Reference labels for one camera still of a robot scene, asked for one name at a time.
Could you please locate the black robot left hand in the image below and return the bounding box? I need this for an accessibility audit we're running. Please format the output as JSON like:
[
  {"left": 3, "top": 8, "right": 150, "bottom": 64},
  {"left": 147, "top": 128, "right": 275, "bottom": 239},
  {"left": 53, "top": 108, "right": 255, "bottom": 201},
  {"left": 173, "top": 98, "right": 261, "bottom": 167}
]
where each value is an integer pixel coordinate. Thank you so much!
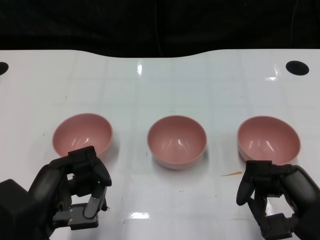
[{"left": 27, "top": 146, "right": 113, "bottom": 232}]

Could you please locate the thin cable behind table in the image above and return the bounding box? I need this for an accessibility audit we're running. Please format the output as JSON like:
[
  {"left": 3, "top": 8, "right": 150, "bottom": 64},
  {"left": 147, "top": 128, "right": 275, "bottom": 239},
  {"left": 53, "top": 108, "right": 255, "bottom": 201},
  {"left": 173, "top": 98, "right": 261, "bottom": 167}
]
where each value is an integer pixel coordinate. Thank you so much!
[{"left": 153, "top": 0, "right": 162, "bottom": 55}]

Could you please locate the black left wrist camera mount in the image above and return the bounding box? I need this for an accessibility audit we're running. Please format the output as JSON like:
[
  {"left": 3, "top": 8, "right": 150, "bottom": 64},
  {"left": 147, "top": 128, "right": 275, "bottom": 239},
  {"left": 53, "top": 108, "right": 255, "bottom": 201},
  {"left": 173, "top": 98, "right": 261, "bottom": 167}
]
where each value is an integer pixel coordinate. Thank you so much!
[{"left": 0, "top": 179, "right": 55, "bottom": 240}]

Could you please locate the pink plastic bowl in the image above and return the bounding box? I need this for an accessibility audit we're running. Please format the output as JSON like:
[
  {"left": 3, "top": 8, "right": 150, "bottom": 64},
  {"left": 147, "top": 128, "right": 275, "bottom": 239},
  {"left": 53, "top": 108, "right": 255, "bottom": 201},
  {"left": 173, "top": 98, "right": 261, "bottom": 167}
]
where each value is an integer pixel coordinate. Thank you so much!
[
  {"left": 146, "top": 114, "right": 208, "bottom": 171},
  {"left": 236, "top": 115, "right": 302, "bottom": 166},
  {"left": 51, "top": 113, "right": 114, "bottom": 159}
]

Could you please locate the black backdrop cloth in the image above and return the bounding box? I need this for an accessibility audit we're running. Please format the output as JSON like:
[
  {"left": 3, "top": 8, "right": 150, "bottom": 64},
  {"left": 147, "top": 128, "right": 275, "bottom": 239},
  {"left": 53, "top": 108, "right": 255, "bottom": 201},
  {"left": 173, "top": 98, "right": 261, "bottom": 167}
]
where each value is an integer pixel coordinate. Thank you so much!
[{"left": 0, "top": 0, "right": 320, "bottom": 58}]

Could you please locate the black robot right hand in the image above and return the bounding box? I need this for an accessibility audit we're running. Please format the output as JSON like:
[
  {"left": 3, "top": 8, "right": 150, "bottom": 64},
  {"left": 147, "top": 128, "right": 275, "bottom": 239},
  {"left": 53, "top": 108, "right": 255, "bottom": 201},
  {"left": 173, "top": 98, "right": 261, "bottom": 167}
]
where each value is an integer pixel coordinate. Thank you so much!
[{"left": 236, "top": 159, "right": 320, "bottom": 240}]

